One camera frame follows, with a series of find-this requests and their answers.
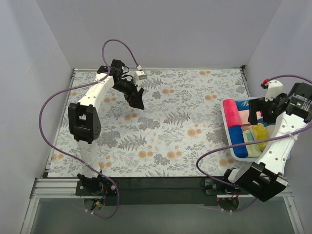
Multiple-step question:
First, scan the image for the aluminium frame rail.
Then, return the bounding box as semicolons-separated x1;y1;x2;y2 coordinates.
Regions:
30;177;293;198

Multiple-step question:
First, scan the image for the yellow lemon print towel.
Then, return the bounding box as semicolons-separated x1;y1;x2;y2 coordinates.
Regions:
249;123;268;151

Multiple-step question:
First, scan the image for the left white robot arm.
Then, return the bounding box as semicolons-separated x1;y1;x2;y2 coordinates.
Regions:
68;59;147;195

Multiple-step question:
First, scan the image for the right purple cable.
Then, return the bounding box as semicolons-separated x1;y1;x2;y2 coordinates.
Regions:
196;74;312;213

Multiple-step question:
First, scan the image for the pink rolled towel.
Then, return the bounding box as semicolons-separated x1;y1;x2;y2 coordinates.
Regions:
223;99;242;128

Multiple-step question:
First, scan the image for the pastel checkered rolled towel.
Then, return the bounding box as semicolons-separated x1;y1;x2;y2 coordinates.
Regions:
243;130;262;158

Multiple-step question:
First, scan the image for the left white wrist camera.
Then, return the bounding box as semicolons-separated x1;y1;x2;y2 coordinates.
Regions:
133;70;147;84

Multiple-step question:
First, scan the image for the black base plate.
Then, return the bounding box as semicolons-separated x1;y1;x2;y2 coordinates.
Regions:
84;179;246;206

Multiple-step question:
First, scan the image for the floral table mat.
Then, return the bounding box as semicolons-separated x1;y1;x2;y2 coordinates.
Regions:
47;68;273;178

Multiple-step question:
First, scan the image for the purple cable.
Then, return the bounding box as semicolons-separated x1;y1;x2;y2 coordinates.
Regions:
39;39;142;219
196;74;312;213

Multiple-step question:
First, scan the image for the blue rolled towel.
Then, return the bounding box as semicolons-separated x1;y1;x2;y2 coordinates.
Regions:
228;126;248;158

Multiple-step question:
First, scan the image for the red blue printed towel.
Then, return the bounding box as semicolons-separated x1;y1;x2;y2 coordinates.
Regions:
235;99;250;111

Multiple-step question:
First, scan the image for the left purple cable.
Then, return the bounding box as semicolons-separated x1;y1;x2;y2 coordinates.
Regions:
39;39;142;219

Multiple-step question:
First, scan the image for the white plastic basket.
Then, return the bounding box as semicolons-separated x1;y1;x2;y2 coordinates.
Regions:
221;97;264;162

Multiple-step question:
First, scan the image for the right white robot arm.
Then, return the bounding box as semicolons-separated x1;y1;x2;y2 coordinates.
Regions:
220;80;312;202

